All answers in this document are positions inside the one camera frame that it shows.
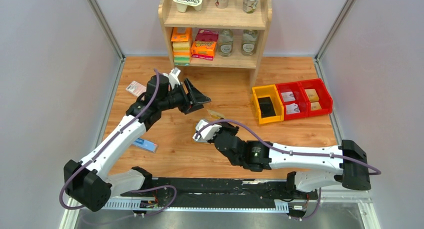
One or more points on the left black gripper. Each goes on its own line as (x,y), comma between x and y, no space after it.
(189,99)

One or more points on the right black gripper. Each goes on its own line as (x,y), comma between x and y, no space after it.
(222,134)

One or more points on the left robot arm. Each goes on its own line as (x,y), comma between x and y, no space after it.
(88,180)

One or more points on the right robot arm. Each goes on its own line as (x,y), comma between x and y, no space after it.
(313,167)

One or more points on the pink white card pack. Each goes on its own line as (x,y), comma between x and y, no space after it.
(136,88)

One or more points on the white cards in bin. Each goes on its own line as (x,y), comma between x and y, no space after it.
(291,107)

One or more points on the black item in bin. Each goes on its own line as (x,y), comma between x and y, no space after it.
(266,107)

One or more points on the yellow plastic bin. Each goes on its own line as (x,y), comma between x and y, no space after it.
(267,91)

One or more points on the orange pink snack box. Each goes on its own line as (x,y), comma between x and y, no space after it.
(204,45)

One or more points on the left glass bottle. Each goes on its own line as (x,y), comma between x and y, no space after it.
(225,42)

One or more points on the glass bottle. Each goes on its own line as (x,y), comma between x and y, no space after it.
(248,41)
(225,42)

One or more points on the wooden shelf unit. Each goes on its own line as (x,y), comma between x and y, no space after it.
(211,17)

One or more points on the stack of coloured sponges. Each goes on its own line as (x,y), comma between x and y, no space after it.
(181,42)

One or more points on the blue small box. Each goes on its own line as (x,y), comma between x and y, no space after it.
(145,145)

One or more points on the right glass bottle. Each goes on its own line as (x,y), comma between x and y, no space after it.
(248,41)

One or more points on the right red plastic bin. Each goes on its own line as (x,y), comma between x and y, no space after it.
(326,100)

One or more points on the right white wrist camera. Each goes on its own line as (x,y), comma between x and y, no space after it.
(207,132)

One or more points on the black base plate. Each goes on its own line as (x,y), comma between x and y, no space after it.
(220,192)

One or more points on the aluminium rail frame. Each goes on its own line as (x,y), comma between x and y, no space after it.
(295,210)

